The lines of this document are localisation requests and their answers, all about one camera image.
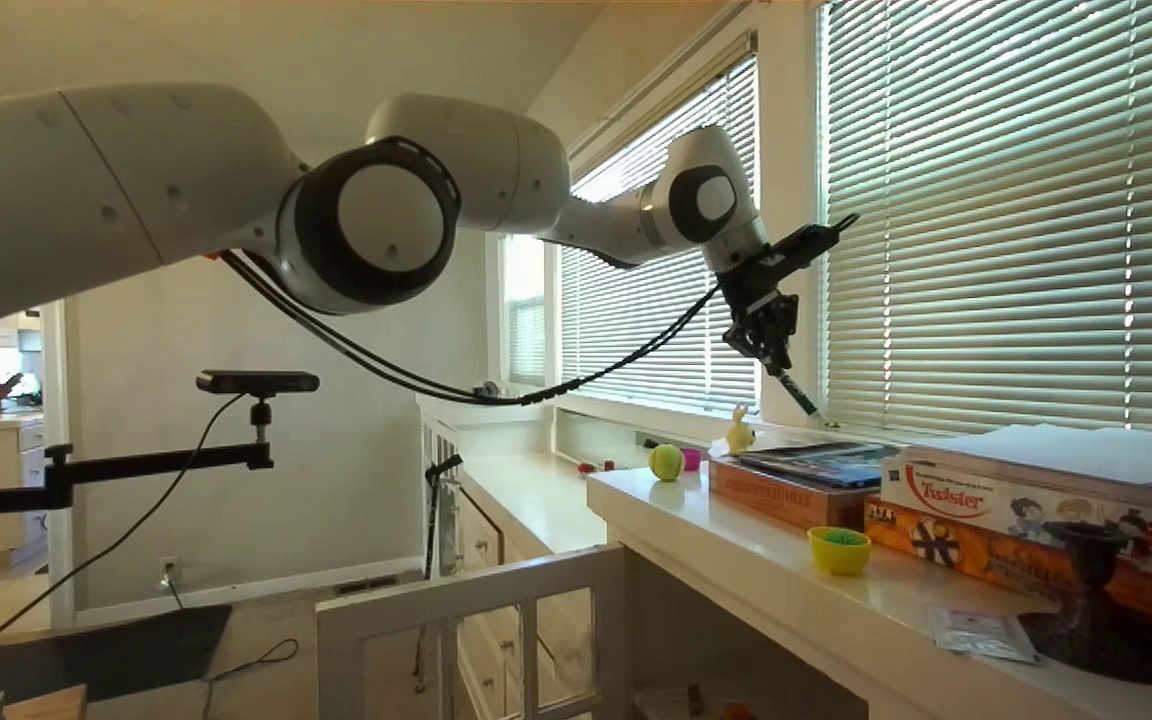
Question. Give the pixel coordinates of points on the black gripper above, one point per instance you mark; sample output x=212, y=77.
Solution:
x=758, y=303

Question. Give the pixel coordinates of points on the black marker green cap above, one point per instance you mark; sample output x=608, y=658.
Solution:
x=796, y=393

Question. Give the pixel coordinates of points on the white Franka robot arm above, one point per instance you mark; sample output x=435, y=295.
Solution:
x=201, y=200

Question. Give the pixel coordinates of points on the orange board game box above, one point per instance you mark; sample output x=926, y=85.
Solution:
x=960, y=544

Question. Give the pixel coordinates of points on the white Twister game box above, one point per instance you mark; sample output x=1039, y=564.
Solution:
x=1000, y=504

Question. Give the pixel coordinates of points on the yellow rabbit figure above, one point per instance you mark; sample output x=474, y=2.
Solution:
x=741, y=428

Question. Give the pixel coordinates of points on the narrow white window blind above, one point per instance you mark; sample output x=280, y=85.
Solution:
x=659, y=344

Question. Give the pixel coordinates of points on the blue children's picture book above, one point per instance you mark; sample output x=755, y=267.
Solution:
x=820, y=463

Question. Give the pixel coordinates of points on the pink plastic bowl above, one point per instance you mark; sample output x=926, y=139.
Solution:
x=694, y=458

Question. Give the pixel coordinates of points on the yellow-green tennis ball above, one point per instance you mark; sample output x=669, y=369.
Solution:
x=664, y=463

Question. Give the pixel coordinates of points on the white counter cabinet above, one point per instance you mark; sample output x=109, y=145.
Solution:
x=788, y=601

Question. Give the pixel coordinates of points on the large white window blind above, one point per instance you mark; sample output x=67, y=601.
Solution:
x=1023, y=213

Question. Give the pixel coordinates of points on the low white side counter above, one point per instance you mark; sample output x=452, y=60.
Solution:
x=511, y=481

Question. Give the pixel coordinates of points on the white paper sheets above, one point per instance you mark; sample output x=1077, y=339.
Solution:
x=1097, y=453

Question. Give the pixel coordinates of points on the clear plastic bag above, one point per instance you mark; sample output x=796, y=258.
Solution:
x=987, y=636

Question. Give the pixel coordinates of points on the white chair with cloth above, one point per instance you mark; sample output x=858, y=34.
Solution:
x=471, y=625

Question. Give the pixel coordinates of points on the black flower vase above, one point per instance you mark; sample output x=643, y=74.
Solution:
x=1097, y=625

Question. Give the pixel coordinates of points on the black floor mat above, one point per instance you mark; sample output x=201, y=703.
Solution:
x=82, y=658

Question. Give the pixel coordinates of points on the black camera on boom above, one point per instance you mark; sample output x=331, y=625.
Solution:
x=258, y=383

